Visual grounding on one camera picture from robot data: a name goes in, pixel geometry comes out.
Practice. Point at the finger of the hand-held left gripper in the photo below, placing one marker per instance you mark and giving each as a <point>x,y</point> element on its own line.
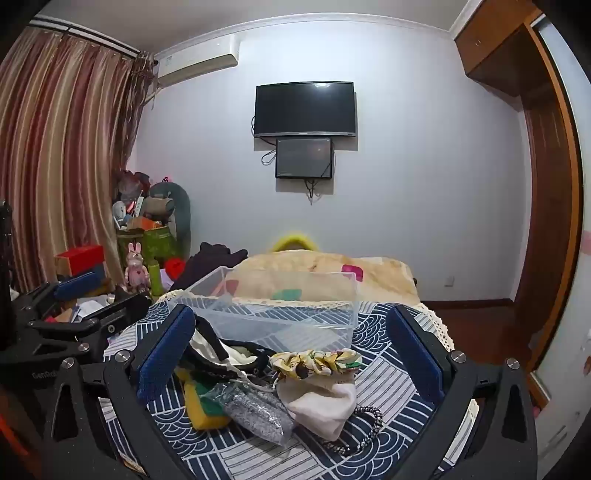
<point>79,282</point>
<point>123,308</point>

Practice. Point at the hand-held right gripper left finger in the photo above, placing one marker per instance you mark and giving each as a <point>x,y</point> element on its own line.
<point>162,357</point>

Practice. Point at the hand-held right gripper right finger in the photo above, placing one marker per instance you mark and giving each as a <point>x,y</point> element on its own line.
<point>418,357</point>

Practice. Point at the red box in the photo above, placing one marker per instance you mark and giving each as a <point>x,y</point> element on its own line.
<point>81,258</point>

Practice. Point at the pink bunny figure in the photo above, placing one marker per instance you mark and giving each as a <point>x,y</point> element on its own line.
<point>136,272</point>

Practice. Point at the green bottle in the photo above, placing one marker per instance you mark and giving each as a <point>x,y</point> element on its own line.
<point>154,279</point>

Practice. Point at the blue white patterned cloth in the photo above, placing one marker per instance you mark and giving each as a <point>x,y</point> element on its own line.
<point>392,415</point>

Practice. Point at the red cloth item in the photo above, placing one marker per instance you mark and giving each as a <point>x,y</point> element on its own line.
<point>175,267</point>

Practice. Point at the yellow green sponge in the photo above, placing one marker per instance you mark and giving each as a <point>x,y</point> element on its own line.
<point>203,413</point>

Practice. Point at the green bag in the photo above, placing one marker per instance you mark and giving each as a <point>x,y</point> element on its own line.
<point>159,242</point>

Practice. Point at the beige patchwork blanket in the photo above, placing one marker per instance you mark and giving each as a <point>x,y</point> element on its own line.
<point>388,272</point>

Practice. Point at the black garment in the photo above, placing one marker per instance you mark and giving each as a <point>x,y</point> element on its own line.
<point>207,265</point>

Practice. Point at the floral yellow scrunchie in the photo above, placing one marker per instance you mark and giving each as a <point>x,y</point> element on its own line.
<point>318,359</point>

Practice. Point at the grey mesh pouch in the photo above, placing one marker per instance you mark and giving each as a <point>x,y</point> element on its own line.
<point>254,413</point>

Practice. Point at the grey green plush toy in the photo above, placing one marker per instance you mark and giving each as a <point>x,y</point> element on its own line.
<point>180,207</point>

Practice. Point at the striped brown curtain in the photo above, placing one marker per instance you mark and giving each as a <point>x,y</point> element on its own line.
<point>60,161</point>

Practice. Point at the clear plastic storage box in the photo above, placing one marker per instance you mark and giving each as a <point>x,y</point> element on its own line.
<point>277,300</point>

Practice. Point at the yellow rounded object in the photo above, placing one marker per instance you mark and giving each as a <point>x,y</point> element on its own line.
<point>295,240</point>

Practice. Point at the brown wooden wardrobe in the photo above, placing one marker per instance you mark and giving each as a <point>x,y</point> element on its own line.
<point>549,207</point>

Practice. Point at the white air conditioner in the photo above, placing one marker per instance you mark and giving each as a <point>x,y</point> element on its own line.
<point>198,62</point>

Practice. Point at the white wall outlet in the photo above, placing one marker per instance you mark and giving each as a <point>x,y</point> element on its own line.
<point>449,280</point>

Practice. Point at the small black wall monitor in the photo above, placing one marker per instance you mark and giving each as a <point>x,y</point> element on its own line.
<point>304,158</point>

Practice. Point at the white curtain rail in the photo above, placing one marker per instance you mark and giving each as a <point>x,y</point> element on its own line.
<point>92,34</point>

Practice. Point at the black wall television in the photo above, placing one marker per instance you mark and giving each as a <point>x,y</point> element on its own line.
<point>304,108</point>

